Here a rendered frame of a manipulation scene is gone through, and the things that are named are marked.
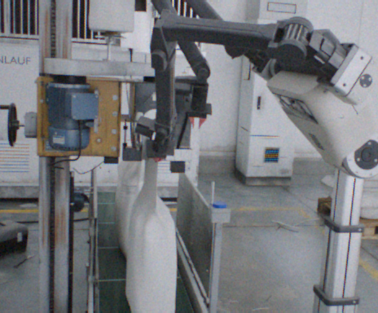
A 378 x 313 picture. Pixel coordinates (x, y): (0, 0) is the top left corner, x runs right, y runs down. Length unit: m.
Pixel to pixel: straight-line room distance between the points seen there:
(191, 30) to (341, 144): 0.56
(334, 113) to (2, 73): 3.82
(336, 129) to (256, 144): 4.45
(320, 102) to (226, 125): 4.99
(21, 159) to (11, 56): 0.90
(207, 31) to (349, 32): 5.61
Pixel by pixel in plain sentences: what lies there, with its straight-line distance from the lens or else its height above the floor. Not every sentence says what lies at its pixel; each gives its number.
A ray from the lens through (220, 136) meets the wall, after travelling 6.47.
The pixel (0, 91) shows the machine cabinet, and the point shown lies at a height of 1.01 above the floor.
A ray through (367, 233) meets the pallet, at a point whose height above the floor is 0.05.
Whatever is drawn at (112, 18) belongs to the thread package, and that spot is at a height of 1.57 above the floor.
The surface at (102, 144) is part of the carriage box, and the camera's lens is 2.23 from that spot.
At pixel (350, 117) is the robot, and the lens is 1.55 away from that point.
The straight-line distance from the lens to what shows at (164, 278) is 2.11.
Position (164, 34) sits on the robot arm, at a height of 1.52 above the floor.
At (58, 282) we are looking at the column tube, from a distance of 2.47.
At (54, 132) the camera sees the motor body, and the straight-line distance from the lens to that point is 2.03.
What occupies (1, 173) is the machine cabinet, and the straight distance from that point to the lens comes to 5.11.
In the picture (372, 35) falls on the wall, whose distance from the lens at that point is 7.10.
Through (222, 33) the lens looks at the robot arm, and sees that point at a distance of 1.39.
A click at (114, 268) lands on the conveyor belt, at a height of 0.38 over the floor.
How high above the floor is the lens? 1.48
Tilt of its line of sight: 11 degrees down
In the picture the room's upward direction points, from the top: 4 degrees clockwise
